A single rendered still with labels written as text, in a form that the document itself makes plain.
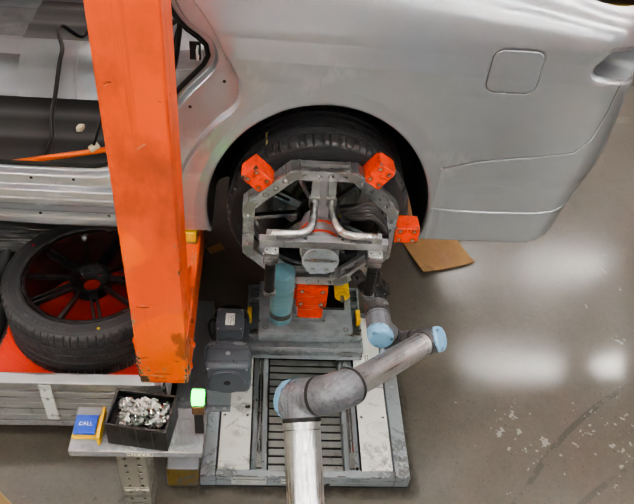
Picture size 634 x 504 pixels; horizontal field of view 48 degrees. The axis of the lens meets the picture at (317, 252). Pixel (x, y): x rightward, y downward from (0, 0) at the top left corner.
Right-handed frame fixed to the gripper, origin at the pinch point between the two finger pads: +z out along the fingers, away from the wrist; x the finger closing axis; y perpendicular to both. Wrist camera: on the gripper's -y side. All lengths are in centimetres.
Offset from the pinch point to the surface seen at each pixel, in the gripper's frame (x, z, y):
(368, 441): -37, -44, 42
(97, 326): -80, -24, -61
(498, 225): 47, 2, 19
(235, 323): -50, -15, -21
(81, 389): -93, -41, -53
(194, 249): -44, -1, -50
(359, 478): -41, -60, 39
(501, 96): 76, 2, -29
